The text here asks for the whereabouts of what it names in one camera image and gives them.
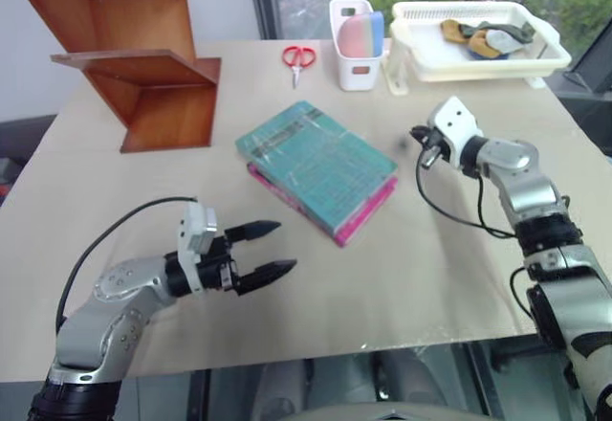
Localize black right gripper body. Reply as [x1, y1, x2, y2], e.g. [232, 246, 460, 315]
[422, 125, 453, 168]

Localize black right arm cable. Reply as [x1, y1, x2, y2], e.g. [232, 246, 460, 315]
[414, 150, 520, 241]

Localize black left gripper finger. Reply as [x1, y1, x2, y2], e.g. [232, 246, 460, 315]
[232, 258, 299, 298]
[224, 220, 283, 246]

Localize dark green sock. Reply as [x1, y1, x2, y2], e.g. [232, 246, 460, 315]
[460, 19, 537, 50]

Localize yellow sock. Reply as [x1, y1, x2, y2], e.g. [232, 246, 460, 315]
[440, 18, 501, 61]

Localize white plastic basket tray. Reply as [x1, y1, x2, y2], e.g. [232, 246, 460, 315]
[385, 1, 573, 97]

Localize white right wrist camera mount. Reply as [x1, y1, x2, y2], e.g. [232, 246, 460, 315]
[426, 96, 485, 166]

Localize teal book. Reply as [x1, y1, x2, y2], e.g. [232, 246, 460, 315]
[233, 100, 400, 233]

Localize red handled scissors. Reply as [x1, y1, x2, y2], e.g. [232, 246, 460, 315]
[281, 45, 317, 90]

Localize green sponge pad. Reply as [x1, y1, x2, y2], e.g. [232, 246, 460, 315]
[364, 13, 377, 56]

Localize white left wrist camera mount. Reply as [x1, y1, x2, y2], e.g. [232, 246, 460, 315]
[176, 204, 219, 294]

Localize pink book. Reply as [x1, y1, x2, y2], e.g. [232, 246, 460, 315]
[245, 162, 400, 249]

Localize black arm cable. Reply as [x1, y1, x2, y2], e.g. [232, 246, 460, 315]
[55, 195, 200, 337]
[414, 150, 520, 241]

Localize dark window frame post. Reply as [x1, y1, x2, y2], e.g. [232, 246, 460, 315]
[245, 0, 284, 40]

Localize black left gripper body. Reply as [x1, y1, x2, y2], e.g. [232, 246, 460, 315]
[196, 234, 241, 294]

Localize dark sofa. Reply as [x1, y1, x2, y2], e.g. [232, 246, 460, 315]
[0, 113, 59, 208]

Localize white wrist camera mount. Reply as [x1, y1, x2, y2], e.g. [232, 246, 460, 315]
[426, 96, 485, 166]
[176, 204, 219, 294]

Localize blue sponge pad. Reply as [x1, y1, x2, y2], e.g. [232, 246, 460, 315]
[369, 11, 385, 56]

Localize white plastic storage bin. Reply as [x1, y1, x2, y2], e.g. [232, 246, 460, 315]
[328, 0, 387, 93]

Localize wooden bookshelf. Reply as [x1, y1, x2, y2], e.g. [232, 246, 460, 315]
[0, 0, 223, 155]

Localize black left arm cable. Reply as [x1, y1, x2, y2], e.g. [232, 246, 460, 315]
[55, 195, 200, 337]

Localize light grey sock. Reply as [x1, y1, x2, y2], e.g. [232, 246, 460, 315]
[486, 31, 521, 55]

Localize grey robot torso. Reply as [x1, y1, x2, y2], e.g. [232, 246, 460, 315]
[295, 400, 496, 421]

